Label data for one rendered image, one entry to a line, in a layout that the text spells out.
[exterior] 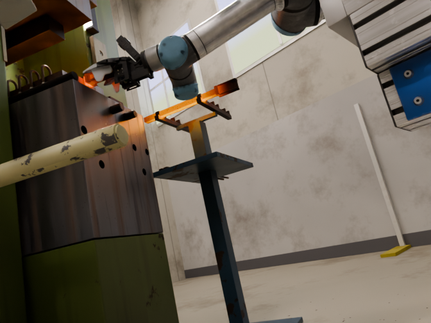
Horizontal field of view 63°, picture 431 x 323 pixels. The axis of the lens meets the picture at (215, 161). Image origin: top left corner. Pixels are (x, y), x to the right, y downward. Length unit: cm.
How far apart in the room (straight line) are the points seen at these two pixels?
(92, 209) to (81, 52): 87
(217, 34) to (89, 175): 50
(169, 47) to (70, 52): 83
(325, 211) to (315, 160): 55
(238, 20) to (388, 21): 47
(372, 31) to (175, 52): 48
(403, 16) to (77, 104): 80
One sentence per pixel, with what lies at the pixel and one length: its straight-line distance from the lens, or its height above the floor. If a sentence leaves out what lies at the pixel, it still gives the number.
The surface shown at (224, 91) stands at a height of 97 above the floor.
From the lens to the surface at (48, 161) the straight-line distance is 73.
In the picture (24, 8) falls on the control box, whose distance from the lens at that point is 89.
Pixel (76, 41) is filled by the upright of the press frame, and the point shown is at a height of 134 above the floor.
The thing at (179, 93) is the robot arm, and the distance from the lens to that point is 102.
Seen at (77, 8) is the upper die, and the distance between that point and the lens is 141.
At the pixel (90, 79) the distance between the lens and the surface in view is 123.
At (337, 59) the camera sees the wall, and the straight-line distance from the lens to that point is 393.
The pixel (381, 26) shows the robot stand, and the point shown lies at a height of 64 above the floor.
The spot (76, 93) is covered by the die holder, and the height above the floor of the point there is 87.
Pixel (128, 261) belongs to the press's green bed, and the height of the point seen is 40.
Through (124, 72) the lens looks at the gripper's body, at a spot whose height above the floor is 95.
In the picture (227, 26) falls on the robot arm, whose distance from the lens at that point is 96.
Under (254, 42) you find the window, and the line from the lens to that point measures 455.
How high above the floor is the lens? 39
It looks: 13 degrees up
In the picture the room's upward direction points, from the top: 13 degrees counter-clockwise
